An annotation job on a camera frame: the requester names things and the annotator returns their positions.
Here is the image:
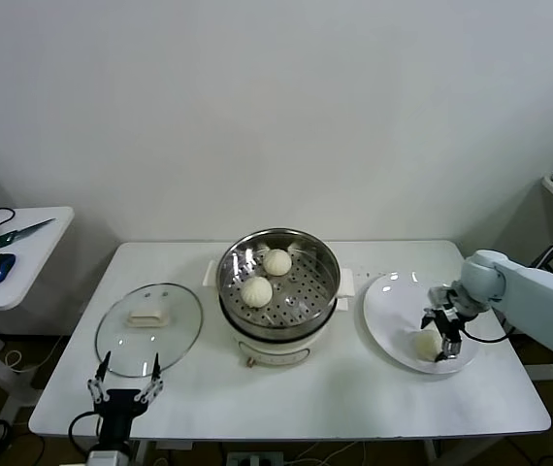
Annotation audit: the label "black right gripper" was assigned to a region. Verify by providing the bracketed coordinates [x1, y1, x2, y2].
[419, 306, 463, 363]

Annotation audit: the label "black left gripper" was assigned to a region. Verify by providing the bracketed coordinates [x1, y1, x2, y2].
[86, 351, 165, 451]

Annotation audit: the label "white steamed baozi bun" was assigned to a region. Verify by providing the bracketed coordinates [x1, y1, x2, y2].
[262, 248, 293, 277]
[412, 331, 445, 363]
[241, 276, 274, 308]

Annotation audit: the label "glass lid with cream handle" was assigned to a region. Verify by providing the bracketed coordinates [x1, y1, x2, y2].
[94, 283, 204, 379]

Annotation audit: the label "perforated steel steamer basket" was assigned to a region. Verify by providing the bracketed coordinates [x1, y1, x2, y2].
[202, 227, 356, 341]

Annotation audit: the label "white round plate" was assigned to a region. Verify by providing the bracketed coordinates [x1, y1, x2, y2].
[362, 272, 480, 376]

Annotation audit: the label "white side table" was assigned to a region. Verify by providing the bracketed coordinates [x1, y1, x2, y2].
[0, 207, 75, 423]

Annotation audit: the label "scissors with green grip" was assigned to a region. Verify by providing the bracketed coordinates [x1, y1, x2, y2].
[0, 217, 56, 252]

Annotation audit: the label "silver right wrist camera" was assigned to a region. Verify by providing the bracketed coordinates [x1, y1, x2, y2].
[427, 284, 460, 311]

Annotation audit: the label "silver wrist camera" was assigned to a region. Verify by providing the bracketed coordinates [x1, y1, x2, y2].
[427, 284, 460, 311]
[85, 449, 131, 466]

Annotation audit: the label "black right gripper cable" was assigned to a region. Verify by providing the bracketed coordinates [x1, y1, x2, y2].
[460, 324, 516, 345]

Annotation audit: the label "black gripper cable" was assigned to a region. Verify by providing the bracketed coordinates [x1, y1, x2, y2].
[68, 412, 103, 452]
[460, 324, 516, 345]

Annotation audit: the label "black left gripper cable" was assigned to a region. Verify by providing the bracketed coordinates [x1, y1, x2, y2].
[68, 412, 103, 452]

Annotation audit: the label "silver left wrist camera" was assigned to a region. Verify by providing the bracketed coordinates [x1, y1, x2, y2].
[85, 449, 131, 466]

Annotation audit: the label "black adapter with cable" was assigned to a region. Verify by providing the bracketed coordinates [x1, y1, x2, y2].
[533, 245, 553, 271]

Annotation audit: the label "black floor cables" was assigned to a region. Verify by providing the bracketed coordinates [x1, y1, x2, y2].
[0, 419, 48, 466]

